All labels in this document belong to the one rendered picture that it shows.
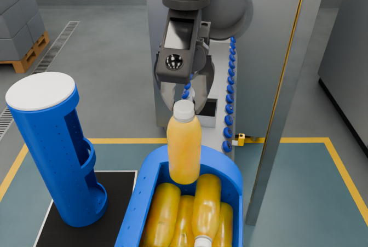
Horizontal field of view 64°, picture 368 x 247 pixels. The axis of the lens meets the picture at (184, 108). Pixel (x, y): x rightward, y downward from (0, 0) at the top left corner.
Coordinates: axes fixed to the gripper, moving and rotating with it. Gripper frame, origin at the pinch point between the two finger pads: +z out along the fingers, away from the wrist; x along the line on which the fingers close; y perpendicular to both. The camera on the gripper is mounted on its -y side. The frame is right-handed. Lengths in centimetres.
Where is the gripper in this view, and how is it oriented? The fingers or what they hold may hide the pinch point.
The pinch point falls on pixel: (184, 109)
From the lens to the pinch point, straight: 53.7
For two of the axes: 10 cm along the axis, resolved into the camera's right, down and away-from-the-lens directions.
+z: 0.0, 7.8, 6.3
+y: 1.6, -6.2, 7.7
